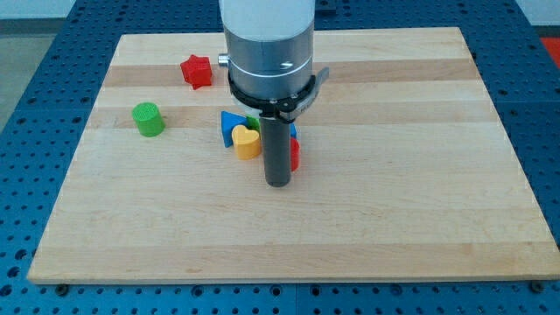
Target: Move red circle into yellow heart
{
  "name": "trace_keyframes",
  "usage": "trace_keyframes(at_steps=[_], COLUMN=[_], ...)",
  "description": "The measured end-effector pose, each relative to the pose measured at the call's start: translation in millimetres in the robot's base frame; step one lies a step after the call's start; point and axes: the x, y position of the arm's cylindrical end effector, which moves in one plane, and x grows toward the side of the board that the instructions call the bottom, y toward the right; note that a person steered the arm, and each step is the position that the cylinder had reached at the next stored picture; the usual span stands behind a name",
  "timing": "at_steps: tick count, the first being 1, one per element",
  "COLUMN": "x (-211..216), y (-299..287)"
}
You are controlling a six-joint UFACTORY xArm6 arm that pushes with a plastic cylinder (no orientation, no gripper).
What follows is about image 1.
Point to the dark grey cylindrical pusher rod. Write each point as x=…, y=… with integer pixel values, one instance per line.
x=276, y=150

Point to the red circle block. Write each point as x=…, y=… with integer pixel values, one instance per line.
x=294, y=154

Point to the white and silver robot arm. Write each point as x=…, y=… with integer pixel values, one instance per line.
x=269, y=61

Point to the yellow heart block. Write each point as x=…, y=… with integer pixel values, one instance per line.
x=247, y=142

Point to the blue block behind rod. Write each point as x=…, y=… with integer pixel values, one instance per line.
x=293, y=131

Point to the green block behind rod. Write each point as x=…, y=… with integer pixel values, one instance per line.
x=253, y=123

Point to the blue triangle block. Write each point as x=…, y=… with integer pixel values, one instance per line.
x=228, y=121

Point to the red star block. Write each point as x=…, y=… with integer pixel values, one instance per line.
x=197, y=71

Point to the green cylinder block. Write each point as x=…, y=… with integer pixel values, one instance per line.
x=148, y=119

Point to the light wooden board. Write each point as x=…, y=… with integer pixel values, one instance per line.
x=406, y=175

